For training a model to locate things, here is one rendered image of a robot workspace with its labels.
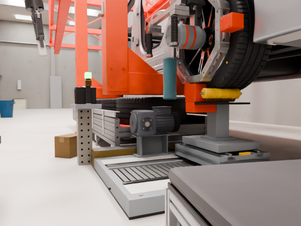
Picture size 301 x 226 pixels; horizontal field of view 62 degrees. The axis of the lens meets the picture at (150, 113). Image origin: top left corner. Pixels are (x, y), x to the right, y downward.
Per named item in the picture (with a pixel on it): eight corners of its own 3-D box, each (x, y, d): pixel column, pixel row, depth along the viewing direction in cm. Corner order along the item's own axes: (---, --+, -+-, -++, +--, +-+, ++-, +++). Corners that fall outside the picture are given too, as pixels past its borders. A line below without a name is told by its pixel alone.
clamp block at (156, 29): (161, 33, 159) (161, 24, 159) (148, 31, 156) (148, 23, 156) (158, 35, 164) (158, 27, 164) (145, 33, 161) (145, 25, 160)
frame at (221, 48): (229, 79, 130) (230, -29, 127) (219, 78, 127) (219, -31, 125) (178, 85, 180) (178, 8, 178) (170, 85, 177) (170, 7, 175)
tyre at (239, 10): (299, 8, 120) (228, -27, 166) (262, 1, 111) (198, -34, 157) (238, 113, 160) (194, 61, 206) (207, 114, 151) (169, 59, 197)
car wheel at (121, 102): (201, 122, 232) (201, 97, 231) (145, 127, 190) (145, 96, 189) (155, 119, 283) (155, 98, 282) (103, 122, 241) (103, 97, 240)
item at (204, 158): (269, 167, 146) (270, 150, 145) (219, 173, 132) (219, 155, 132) (216, 151, 192) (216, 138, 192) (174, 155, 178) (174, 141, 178)
